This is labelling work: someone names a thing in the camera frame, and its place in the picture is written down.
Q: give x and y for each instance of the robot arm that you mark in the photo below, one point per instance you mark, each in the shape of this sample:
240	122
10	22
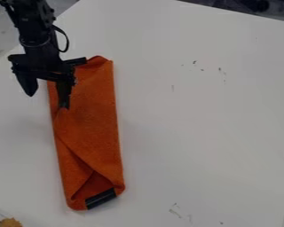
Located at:
29	17

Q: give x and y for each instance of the orange cloth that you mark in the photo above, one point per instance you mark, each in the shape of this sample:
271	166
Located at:
87	139

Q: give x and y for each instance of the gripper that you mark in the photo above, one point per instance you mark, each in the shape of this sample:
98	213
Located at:
41	63

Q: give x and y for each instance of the yellow toy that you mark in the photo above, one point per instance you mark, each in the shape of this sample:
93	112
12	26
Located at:
10	222

